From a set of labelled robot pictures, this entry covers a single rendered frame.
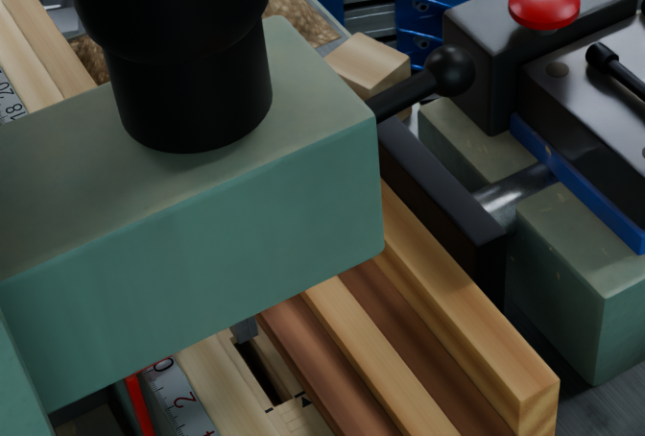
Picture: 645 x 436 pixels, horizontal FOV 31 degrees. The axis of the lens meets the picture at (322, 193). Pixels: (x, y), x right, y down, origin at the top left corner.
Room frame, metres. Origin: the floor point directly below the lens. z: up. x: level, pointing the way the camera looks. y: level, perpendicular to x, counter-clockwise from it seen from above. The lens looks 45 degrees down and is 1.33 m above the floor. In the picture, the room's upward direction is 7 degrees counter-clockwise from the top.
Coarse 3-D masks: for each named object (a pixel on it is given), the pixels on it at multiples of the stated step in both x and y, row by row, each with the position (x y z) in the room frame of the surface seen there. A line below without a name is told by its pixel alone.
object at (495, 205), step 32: (384, 128) 0.36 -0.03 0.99; (384, 160) 0.35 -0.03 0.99; (416, 160) 0.34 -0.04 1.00; (416, 192) 0.33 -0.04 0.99; (448, 192) 0.32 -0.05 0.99; (480, 192) 0.35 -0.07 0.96; (512, 192) 0.35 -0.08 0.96; (448, 224) 0.31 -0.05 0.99; (480, 224) 0.30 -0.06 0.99; (512, 224) 0.34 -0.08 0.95; (480, 256) 0.29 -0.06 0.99; (480, 288) 0.29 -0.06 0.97
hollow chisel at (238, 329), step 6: (252, 318) 0.30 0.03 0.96; (240, 324) 0.29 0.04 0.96; (246, 324) 0.30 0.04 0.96; (252, 324) 0.30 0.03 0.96; (234, 330) 0.30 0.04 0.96; (240, 330) 0.29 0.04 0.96; (246, 330) 0.30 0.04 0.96; (252, 330) 0.30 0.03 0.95; (234, 336) 0.30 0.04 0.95; (240, 336) 0.29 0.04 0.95; (246, 336) 0.30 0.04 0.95; (252, 336) 0.30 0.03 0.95; (240, 342) 0.29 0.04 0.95
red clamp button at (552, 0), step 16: (512, 0) 0.40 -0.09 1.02; (528, 0) 0.40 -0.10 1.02; (544, 0) 0.40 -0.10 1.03; (560, 0) 0.40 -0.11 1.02; (576, 0) 0.40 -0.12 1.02; (512, 16) 0.40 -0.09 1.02; (528, 16) 0.39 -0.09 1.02; (544, 16) 0.39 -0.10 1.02; (560, 16) 0.39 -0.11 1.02; (576, 16) 0.39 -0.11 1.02
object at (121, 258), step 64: (320, 64) 0.32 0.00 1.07; (0, 128) 0.30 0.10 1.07; (64, 128) 0.30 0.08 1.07; (256, 128) 0.29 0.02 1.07; (320, 128) 0.29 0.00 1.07; (0, 192) 0.27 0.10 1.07; (64, 192) 0.27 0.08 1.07; (128, 192) 0.27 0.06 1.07; (192, 192) 0.26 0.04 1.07; (256, 192) 0.27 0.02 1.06; (320, 192) 0.28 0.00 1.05; (0, 256) 0.24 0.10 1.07; (64, 256) 0.24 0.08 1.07; (128, 256) 0.25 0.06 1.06; (192, 256) 0.26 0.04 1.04; (256, 256) 0.27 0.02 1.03; (320, 256) 0.28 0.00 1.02; (64, 320) 0.24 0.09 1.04; (128, 320) 0.25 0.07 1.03; (192, 320) 0.26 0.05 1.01; (64, 384) 0.24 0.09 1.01
